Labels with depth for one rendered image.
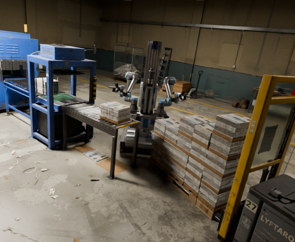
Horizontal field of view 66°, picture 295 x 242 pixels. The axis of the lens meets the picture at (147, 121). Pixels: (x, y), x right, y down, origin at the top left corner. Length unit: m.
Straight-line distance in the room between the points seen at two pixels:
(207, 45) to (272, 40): 2.44
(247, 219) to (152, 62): 2.84
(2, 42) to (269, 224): 5.81
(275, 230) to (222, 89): 8.11
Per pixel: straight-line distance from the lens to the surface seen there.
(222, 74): 10.09
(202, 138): 2.95
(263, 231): 2.57
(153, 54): 4.15
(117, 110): 3.31
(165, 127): 3.51
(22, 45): 6.31
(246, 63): 9.82
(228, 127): 2.68
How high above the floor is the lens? 1.99
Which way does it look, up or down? 19 degrees down
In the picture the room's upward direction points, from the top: 7 degrees clockwise
